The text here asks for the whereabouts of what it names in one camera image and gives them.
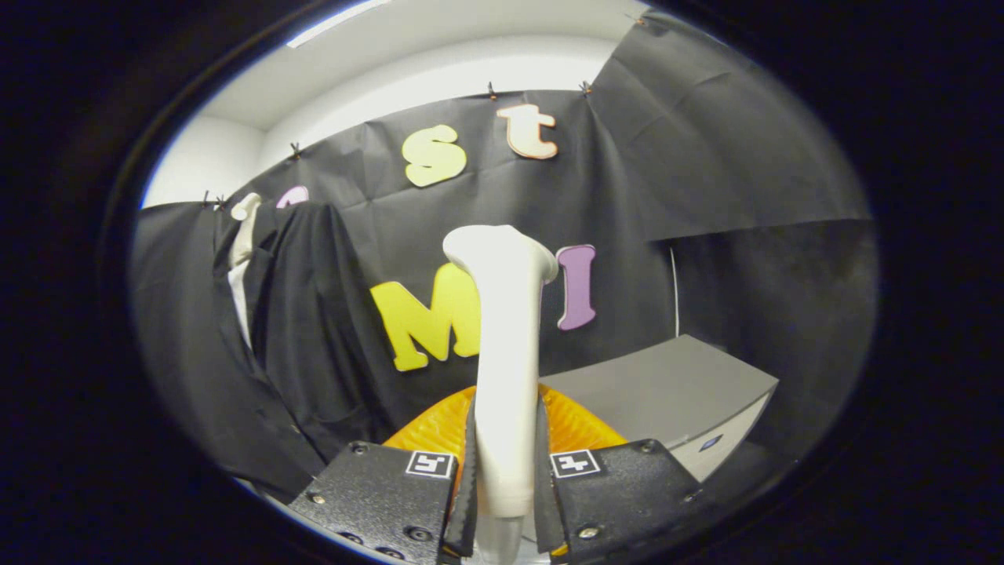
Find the black backdrop cloth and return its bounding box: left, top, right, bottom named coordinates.
left=129, top=12, right=879, bottom=503

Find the black suit jacket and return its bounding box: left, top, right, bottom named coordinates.
left=210, top=200, right=397, bottom=503

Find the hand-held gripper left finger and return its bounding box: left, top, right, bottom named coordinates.
left=289, top=385, right=479, bottom=565

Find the grey cabinet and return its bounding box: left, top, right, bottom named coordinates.
left=540, top=334, right=780, bottom=483

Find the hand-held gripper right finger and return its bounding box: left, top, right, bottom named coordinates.
left=535, top=383, right=711, bottom=565

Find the white garment steamer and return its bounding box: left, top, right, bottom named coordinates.
left=442, top=224, right=559, bottom=565

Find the thin white cable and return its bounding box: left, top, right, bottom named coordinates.
left=669, top=247, right=682, bottom=338

